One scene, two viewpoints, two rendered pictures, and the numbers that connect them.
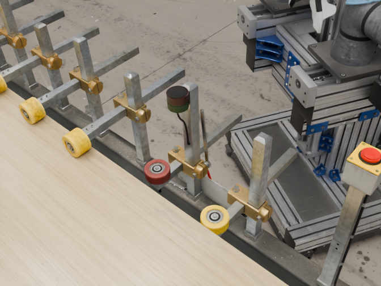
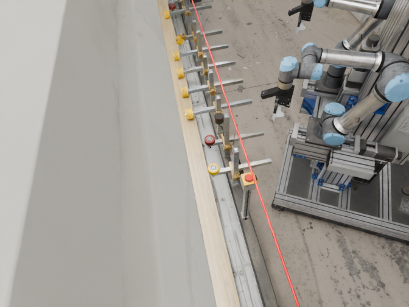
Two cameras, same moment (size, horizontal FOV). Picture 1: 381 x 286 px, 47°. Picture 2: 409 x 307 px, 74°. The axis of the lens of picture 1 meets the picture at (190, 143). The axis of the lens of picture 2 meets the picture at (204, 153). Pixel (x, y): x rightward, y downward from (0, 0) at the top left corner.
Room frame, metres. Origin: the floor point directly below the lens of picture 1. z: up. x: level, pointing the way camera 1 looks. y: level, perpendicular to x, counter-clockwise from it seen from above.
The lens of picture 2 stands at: (-0.03, -0.67, 2.50)
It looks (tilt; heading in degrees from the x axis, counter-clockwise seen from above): 55 degrees down; 42
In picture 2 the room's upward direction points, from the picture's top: 8 degrees counter-clockwise
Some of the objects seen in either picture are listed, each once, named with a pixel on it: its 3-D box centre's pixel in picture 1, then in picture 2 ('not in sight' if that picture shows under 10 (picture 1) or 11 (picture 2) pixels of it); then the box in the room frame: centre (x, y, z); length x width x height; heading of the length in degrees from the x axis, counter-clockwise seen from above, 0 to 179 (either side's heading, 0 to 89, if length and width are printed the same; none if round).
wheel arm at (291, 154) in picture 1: (255, 190); (241, 167); (0.88, -0.19, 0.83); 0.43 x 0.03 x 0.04; 136
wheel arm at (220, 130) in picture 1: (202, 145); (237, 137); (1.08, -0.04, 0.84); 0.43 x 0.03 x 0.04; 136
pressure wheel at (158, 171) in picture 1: (158, 179); (210, 142); (0.93, 0.11, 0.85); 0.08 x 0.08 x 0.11
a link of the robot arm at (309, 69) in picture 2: not in sight; (309, 69); (1.10, -0.41, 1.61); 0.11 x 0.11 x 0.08; 23
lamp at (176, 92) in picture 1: (180, 122); (219, 127); (0.95, 0.03, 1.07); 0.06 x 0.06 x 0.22; 46
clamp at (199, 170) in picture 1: (187, 163); (225, 142); (1.00, 0.01, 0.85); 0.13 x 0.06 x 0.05; 46
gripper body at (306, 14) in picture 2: not in sight; (305, 10); (1.85, -0.10, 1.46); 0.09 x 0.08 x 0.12; 106
